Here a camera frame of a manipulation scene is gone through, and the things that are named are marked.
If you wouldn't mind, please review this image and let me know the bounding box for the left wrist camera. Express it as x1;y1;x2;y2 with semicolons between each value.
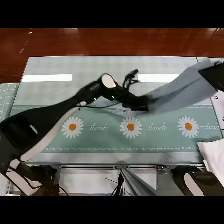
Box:
121;68;140;90

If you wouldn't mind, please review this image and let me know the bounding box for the silver frame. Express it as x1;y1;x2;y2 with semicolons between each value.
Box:
0;161;224;196

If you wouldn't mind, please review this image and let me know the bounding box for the white garment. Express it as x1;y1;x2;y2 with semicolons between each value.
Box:
197;139;224;188

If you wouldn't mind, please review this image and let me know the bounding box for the black cable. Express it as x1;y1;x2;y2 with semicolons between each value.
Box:
77;101;125;110
110;171;126;196

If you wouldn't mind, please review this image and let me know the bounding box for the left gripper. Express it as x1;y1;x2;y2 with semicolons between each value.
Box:
123;92;150;112

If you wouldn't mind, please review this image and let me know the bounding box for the pale grey shirt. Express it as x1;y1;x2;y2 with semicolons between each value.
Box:
89;58;224;118

